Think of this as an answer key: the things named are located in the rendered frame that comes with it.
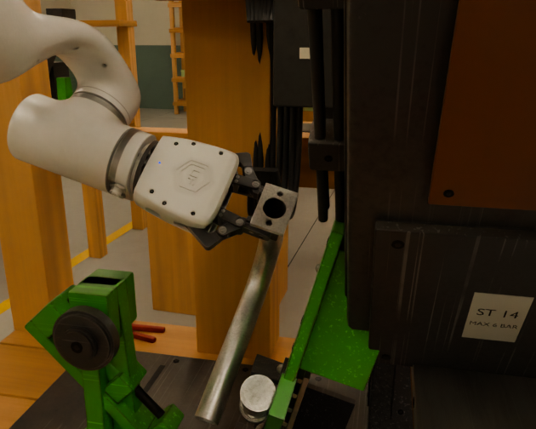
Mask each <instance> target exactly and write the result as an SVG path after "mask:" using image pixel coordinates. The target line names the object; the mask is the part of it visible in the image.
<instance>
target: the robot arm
mask: <svg viewBox="0 0 536 429"><path fill-rule="evenodd" d="M55 55H56V56H58V57H59V58H60V59H61V60H63V62H64V63H65V64H66V65H67V66H68V67H69V69H70V70H71V71H72V73H73V74H74V76H75V78H76V80H77V89H76V91H75V92H74V93H73V95H72V96H71V97H70V98H69V99H66V100H55V99H53V98H50V97H48V96H45V95H43V94H32V95H30V96H28V97H26V98H25V99H24V100H22V101H21V102H20V104H19V105H18V106H17V108H16V109H15V111H14V113H13V116H12V117H11V119H10V122H9V128H8V134H7V142H8V147H9V151H10V153H11V154H12V156H13V157H15V158H17V159H19V160H20V161H23V162H26V163H29V164H32V165H34V166H37V167H39V168H41V169H46V170H47V171H50V172H53V173H55V174H59V175H61V176H64V177H66V178H68V179H71V180H75V181H77V182H80V183H83V184H84V185H87V186H91V187H93V188H96V189H98V190H101V191H103V192H107V193H110V194H111V195H114V196H116V197H120V198H122V199H124V198H125V199H128V200H130V201H134V202H135V204H136V205H138V206H139V207H141V208H142V209H144V210H145V211H147V212H149V213H150V214H152V215H155V216H156V217H157V218H159V219H161V220H164V221H166V222H168V223H169V224H171V225H173V226H176V227H178V228H179V229H182V230H184V231H186V232H189V233H191V234H192V235H193V236H194V237H195V239H196V240H197V241H198V242H199V243H200V244H201V245H202V246H203V247H204V248H205V249H206V250H211V249H213V248H214V247H215V246H216V245H218V244H219V243H221V241H223V240H225V239H227V238H229V237H233V236H236V235H242V234H243V233H246V234H248V235H251V236H253V237H257V238H260V239H262V240H265V241H269V240H270V239H271V240H274V241H276V240H277V239H278V236H279V235H277V234H274V233H271V232H267V231H264V230H261V229H259V228H256V227H253V226H251V225H250V221H251V220H252V217H253V216H251V215H250V216H248V217H247V218H245V217H241V216H239V215H237V214H234V213H232V212H231V211H229V210H227V209H225V208H226V206H227V204H228V203H229V200H230V198H231V194H232V193H233V192H234V193H237V194H241V195H244V196H248V197H252V198H255V199H257V203H258V202H259V199H260V196H261V194H262V191H263V190H264V186H262V185H261V182H260V181H259V180H258V178H257V176H256V174H255V172H254V170H253V165H252V159H251V155H250V153H249V152H239V153H234V152H230V151H228V150H226V149H223V148H219V147H217V146H211V145H209V144H205V143H202V142H198V141H194V140H188V139H183V138H178V137H171V136H163V137H162V138H161V139H160V140H159V141H158V140H157V138H156V136H155V135H153V134H149V133H146V132H144V131H142V130H139V129H135V128H132V127H130V126H129V125H130V124H131V122H132V121H133V119H134V117H135V115H136V113H137V111H138V110H139V107H140V101H141V94H140V89H139V86H138V84H137V82H136V80H135V78H134V76H133V74H132V72H131V71H130V70H129V68H128V66H127V64H126V63H125V61H124V59H123V58H122V56H121V55H120V54H119V52H118V51H117V49H116V48H115V46H114V45H113V43H112V42H111V41H110V40H109V39H108V38H107V37H106V36H105V35H104V34H103V33H102V32H100V31H98V30H97V29H95V28H94V27H92V26H90V25H88V24H86V23H84V22H81V21H79V20H74V19H70V18H66V17H59V16H53V15H47V14H39V13H37V12H35V11H33V10H32V9H30V8H29V7H28V6H27V5H26V3H25V2H24V0H0V83H5V82H8V81H10V80H12V79H14V78H16V77H18V76H20V75H21V74H23V73H25V72H27V71H28V70H30V69H31V68H32V67H34V66H36V65H38V64H39V63H41V62H43V61H45V60H46V59H48V58H50V57H52V56H55ZM238 167H241V168H242V175H239V174H238V172H237V168H238ZM217 226H219V227H218V229H217V230H216V228H217ZM215 230H216V231H215Z"/></svg>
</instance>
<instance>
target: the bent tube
mask: <svg viewBox="0 0 536 429"><path fill-rule="evenodd" d="M278 193H281V194H282V196H281V197H279V196H278V195H277V194H278ZM298 195H299V194H298V193H297V192H292V191H290V190H287V189H284V188H281V187H279V186H274V185H272V184H269V183H265V187H264V190H263V191H262V194H261V196H260V199H259V202H258V204H257V207H256V209H255V211H254V215H253V217H252V220H251V221H250V225H251V226H253V227H256V228H259V229H261V230H264V231H267V232H271V233H274V234H277V235H279V236H278V239H277V240H276V241H274V240H271V239H270V240H269V241H265V240H262V239H259V243H258V247H257V250H256V254H255V257H254V263H253V265H252V268H251V271H250V273H249V277H248V281H247V283H246V286H245V289H244V291H243V293H242V298H241V299H240V302H239V304H238V307H237V310H236V313H235V315H234V318H233V319H232V322H231V326H230V328H229V330H228V332H227V335H226V337H225V340H224V343H223V345H222V347H221V350H220V354H219V356H218V358H217V360H216V363H215V365H214V368H213V371H212V373H211V375H210V377H209V380H208V384H207V385H206V388H205V391H204V393H203V395H202V399H201V401H200V403H199V405H198V408H197V412H196V413H195V417H197V418H198V419H199V420H202V421H205V422H207V423H209V424H212V425H216V426H217V425H218V424H219V422H220V418H221V416H222V413H223V411H224V408H225V405H226V402H227V399H228V397H229V395H230V392H231V388H232V386H233V383H234V381H235V379H236V376H237V372H238V370H239V368H240V365H241V362H242V359H243V356H244V354H245V351H246V349H247V346H248V343H249V340H250V338H251V335H252V333H253V331H254V326H255V324H256V322H257V319H258V317H259V313H260V311H261V308H262V306H263V303H264V301H265V297H266V294H267V291H268V288H269V286H270V283H271V279H272V276H273V273H274V271H275V268H276V264H277V260H278V256H279V254H280V250H281V247H282V240H283V236H284V233H285V231H286V228H287V226H288V222H289V220H290V217H291V214H292V212H293V210H294V205H295V204H296V201H297V198H298ZM266 223H269V224H271V226H267V225H266Z"/></svg>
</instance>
